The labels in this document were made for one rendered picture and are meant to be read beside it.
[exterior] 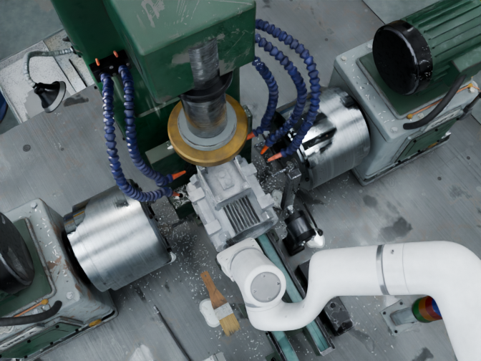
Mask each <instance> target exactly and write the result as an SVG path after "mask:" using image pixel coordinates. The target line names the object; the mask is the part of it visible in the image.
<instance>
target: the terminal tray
mask: <svg viewBox="0 0 481 361"><path fill-rule="evenodd" d="M233 159H234V158H233ZM233 159H232V160H230V161H228V162H227V163H224V164H222V165H217V166H212V167H207V169H208V174H207V173H205V172H206V171H205V168H201V167H200V166H198V165H197V166H196V167H197V170H198V177H199V178H200V182H201V183H202V184H203V186H204V189H205V190H206V193H207V194H208V197H209V198H210V202H212V203H213V206H214V207H215V210H217V211H219V210H220V209H222V208H221V207H223V208H224V207H225V205H226V206H227V205H228V203H229V204H230V202H231V201H232V202H234V200H235V201H237V199H238V200H239V199H240V197H241V198H243V197H246V195H247V196H250V195H251V185H250V183H249V182H248V180H247V178H246V176H245V174H244V172H243V171H242V169H241V167H240V165H239V164H238V161H237V160H236V159H235V160H233ZM244 184H247V186H246V187H244V186H243V185H244ZM218 196H219V197H220V199H219V200H218V199H217V197H218Z"/></svg>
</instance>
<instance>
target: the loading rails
mask: <svg viewBox="0 0 481 361"><path fill-rule="evenodd" d="M192 217H193V219H194V221H195V223H196V225H197V226H201V225H203V222H202V221H201V219H200V217H199V215H197V214H196V213H194V214H193V215H192ZM255 240H256V242H257V244H258V245H259V246H260V248H261V250H262V252H263V254H264V255H265V256H266V257H267V258H268V259H269V260H271V261H272V262H273V263H274V264H275V265H276V266H277V267H278V268H279V269H280V270H281V271H282V272H283V275H284V276H285V279H286V290H285V292H284V294H283V297H284V298H285V300H286V302H287V303H294V302H299V301H302V300H303V299H304V298H305V297H306V294H305V292H304V290H303V289H302V287H304V286H305V285H306V284H305V283H304V281H303V279H302V278H301V275H300V274H297V275H295V274H294V273H293V271H292V269H291V267H290V266H289V264H288V262H287V260H286V259H285V257H284V255H283V253H282V250H280V248H279V247H278V244H277V243H276V242H277V241H279V237H278V235H277V233H276V232H275V230H274V229H273V228H272V229H271V230H270V231H269V232H267V233H265V234H262V235H260V236H259V237H257V238H256V239H255ZM239 309H240V310H241V312H242V314H243V316H244V318H245V319H246V318H248V313H247V310H246V305H245V303H244V304H242V305H240V306H239ZM302 331H303V333H304V334H305V336H306V339H307V340H308V342H309V344H310V346H311V348H312V349H313V351H314V353H315V355H316V356H324V355H326V354H328V353H329V352H331V351H332V350H335V349H336V347H335V345H334V344H333V342H332V340H331V336H332V335H333V334H334V333H333V332H332V330H331V328H330V326H329V324H328V323H327V322H324V323H323V324H322V323H321V320H320V319H319V317H318V316H317V317H316V318H315V319H314V320H313V321H312V322H310V323H309V324H307V325H306V326H304V327H302V328H300V329H294V330H286V331H264V332H265V334H266V336H267V338H268V341H269V342H270V344H271V346H272V348H273V350H274V352H272V353H271V354H269V355H266V356H265V359H266V361H299V359H298V357H297V355H296V353H295V352H294V350H293V348H292V346H291V344H290V342H289V341H288V339H290V338H291V337H293V336H295V335H296V334H298V333H300V332H302Z"/></svg>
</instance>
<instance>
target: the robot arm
mask: <svg viewBox="0 0 481 361"><path fill-rule="evenodd" d="M226 243H227V246H225V250H224V251H222V252H220V253H219V254H218V255H217V259H216V261H217V263H218V264H220V265H221V267H222V268H221V269H222V270H223V272H224V273H225V274H226V275H227V276H228V277H230V278H231V280H232V281H236V283H237V284H238V286H239V288H240V291H241V293H242V295H243V299H244V302H245V305H246V310H247V313H248V318H249V320H250V322H251V324H252V325H253V326H254V327H255V328H256V329H259V330H264V331H286V330H294V329H300V328H302V327H304V326H306V325H307V324H309V323H310V322H312V321H313V320H314V319H315V318H316V317H317V316H318V315H319V313H320V312H321V310H322V309H323V308H324V307H325V305H326V304H327V302H328V301H329V300H330V299H332V298H333V297H337V296H376V295H409V294H426V295H429V296H431V297H432V298H433V299H434V300H435V301H436V303H437V306H438V307H439V310H440V313H441V315H442V318H443V321H444V324H445V327H446V329H447V333H448V335H449V338H450V342H451V344H452V348H453V350H454V352H455V355H456V357H457V360H458V361H481V260H480V259H479V258H478V257H477V256H476V255H475V254H474V253H473V252H471V251H470V250H469V249H468V248H466V247H464V246H462V245H460V244H457V243H455V242H451V241H420V242H410V243H400V244H382V245H372V246H356V247H348V248H338V249H325V250H321V251H317V252H316V253H315V254H314V255H313V256H312V257H311V260H310V264H309V273H308V290H307V293H306V297H305V298H304V299H303V300H302V301H299V302H294V303H286V302H283V301H282V299H281V297H282V296H283V294H284V292H285V290H286V279H285V276H284V275H283V272H282V271H281V270H280V269H279V268H278V267H277V266H276V265H275V264H274V263H273V262H272V261H271V260H269V259H268V258H267V257H266V256H265V255H264V254H263V252H262V250H261V248H260V246H259V245H258V244H257V242H256V240H255V239H253V238H247V239H245V240H242V241H241V242H239V241H234V242H233V240H232V239H229V241H226Z"/></svg>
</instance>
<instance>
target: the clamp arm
mask: <svg viewBox="0 0 481 361"><path fill-rule="evenodd" d="M301 175H302V174H301V172H300V170H299V169H298V168H297V169H295V170H294V169H293V170H291V171H289V172H287V176H286V182H285V186H284V189H283V194H282V199H281V205H280V207H281V209H282V210H283V211H287V209H288V210H289V209H290V207H291V208H293V207H292V206H293V201H294V198H295V196H296V191H297V189H298V185H299V182H300V179H301ZM289 206H290V207H289ZM286 208H287V209H286Z"/></svg>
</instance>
